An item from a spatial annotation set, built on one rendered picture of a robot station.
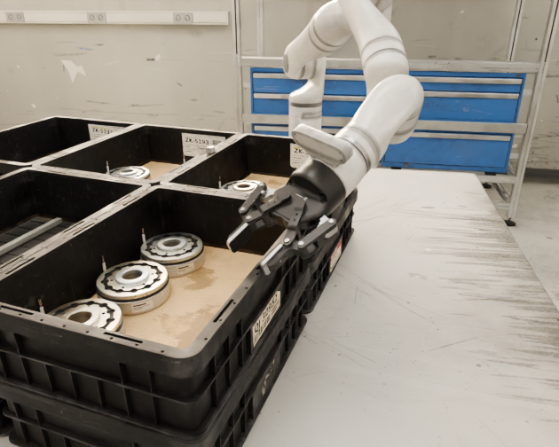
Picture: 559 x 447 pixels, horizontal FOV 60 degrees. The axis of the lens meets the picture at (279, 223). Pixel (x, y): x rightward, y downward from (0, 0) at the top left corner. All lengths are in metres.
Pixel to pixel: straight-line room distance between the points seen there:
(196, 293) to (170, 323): 0.08
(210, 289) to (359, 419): 0.28
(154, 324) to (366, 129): 0.39
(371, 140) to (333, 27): 0.47
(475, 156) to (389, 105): 2.37
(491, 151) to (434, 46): 1.03
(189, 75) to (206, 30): 0.36
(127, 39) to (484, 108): 2.65
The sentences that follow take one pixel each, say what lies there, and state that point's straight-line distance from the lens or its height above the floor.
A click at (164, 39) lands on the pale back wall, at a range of 4.04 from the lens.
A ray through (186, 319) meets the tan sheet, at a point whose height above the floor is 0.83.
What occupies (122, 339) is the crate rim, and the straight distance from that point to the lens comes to 0.51.
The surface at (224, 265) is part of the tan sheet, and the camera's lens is 0.82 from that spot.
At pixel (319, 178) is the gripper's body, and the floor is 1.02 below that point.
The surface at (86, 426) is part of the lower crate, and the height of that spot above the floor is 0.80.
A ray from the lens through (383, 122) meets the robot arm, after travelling 0.69.
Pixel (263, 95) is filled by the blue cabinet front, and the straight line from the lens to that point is 2.96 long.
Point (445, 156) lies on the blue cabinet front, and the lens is 3.03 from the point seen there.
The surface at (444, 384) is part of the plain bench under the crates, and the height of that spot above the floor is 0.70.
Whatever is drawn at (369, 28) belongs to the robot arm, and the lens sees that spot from 0.85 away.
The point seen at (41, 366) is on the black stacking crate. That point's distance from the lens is 0.63.
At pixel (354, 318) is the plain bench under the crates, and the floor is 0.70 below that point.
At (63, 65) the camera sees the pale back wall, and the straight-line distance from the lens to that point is 4.46.
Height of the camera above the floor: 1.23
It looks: 25 degrees down
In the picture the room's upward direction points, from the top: straight up
